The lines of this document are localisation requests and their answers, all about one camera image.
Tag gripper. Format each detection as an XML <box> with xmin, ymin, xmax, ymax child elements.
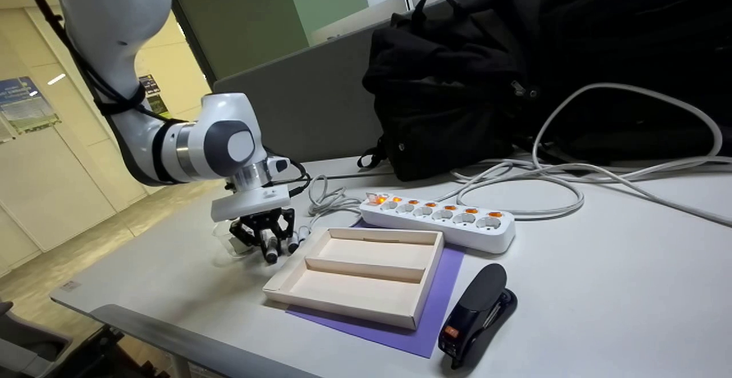
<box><xmin>229</xmin><ymin>208</ymin><xmax>296</xmax><ymax>248</ymax></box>

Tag clear plastic container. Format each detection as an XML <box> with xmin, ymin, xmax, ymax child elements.
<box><xmin>211</xmin><ymin>221</ymin><xmax>256</xmax><ymax>260</ymax></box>

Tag wooden tray with divider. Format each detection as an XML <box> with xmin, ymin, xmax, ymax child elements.
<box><xmin>262</xmin><ymin>227</ymin><xmax>445</xmax><ymax>331</ymax></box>

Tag grey desk partition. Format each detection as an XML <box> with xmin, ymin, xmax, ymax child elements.
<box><xmin>212</xmin><ymin>0</ymin><xmax>552</xmax><ymax>164</ymax></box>

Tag white power strip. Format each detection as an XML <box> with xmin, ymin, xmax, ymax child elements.
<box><xmin>359</xmin><ymin>192</ymin><xmax>516</xmax><ymax>254</ymax></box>

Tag purple paper sheet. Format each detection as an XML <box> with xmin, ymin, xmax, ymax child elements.
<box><xmin>285</xmin><ymin>220</ymin><xmax>466</xmax><ymax>359</ymax></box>

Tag black backpack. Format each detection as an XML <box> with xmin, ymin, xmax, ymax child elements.
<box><xmin>357</xmin><ymin>0</ymin><xmax>541</xmax><ymax>182</ymax></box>

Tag black stapler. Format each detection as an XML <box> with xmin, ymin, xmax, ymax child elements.
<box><xmin>437</xmin><ymin>262</ymin><xmax>519</xmax><ymax>371</ymax></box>

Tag office chair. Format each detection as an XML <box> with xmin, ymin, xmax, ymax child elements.
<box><xmin>0</xmin><ymin>300</ymin><xmax>172</xmax><ymax>378</ymax></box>

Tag thin grey cable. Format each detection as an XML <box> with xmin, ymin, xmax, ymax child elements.
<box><xmin>307</xmin><ymin>174</ymin><xmax>367</xmax><ymax>218</ymax></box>

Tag dark wall poster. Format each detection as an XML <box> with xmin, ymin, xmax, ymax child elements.
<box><xmin>138</xmin><ymin>74</ymin><xmax>171</xmax><ymax>120</ymax></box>

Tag blue wall poster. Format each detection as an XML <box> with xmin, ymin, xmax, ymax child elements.
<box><xmin>0</xmin><ymin>76</ymin><xmax>62</xmax><ymax>136</ymax></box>

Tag thick white cable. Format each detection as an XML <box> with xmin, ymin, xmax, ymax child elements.
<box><xmin>451</xmin><ymin>82</ymin><xmax>732</xmax><ymax>228</ymax></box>

